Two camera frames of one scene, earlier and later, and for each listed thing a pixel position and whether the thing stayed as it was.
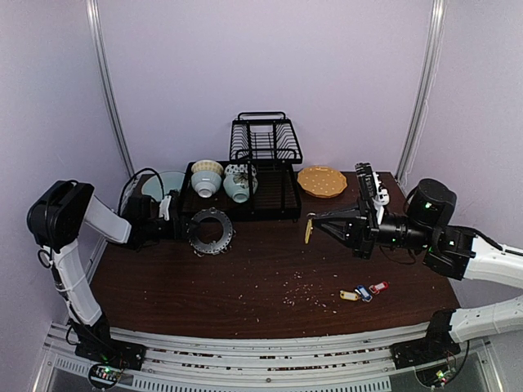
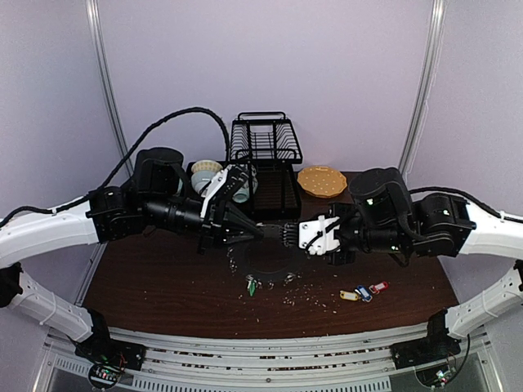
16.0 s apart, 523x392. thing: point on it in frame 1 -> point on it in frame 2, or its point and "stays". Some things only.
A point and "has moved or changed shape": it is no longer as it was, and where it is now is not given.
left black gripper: (181, 233) -> (216, 226)
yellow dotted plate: (321, 181) stays
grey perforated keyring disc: (202, 247) has moved or changed shape
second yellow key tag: (350, 296) stays
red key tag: (376, 288) stays
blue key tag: (364, 295) stays
